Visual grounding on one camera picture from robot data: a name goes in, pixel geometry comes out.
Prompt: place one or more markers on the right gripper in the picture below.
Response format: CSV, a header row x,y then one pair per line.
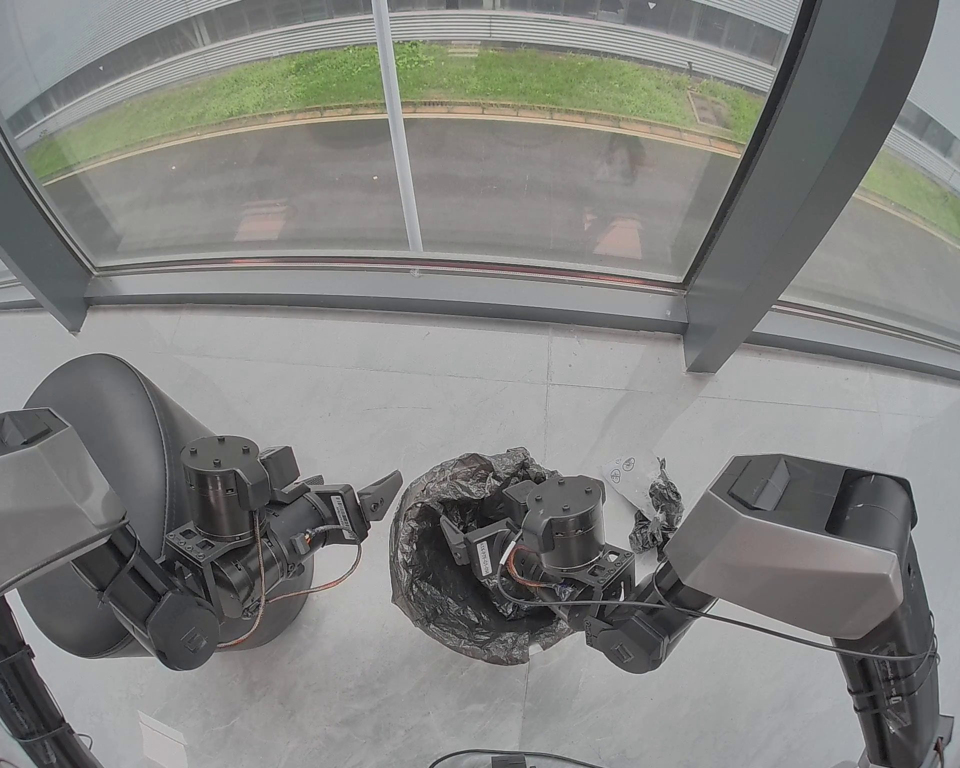
x,y
495,559

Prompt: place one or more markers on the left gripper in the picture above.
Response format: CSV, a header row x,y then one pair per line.
x,y
311,521

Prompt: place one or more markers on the black plastic bag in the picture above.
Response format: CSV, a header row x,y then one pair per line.
x,y
442,607

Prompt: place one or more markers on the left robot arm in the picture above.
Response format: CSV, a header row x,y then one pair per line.
x,y
45,487

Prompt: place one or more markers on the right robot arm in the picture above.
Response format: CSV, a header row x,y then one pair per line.
x,y
787,540

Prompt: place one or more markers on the crumpled black plastic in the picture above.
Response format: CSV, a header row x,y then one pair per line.
x,y
660,502

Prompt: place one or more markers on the clear printed wrapper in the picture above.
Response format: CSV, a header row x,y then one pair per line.
x,y
626,472

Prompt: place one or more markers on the dark grey round chair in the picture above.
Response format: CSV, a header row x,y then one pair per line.
x,y
112,409

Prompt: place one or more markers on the window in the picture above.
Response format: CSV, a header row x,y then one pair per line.
x,y
225,187

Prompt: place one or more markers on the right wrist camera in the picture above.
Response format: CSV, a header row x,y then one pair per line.
x,y
519,496

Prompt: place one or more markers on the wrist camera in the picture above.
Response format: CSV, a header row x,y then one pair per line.
x,y
519,496
279,469

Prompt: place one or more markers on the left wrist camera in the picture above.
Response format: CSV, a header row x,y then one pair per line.
x,y
279,469

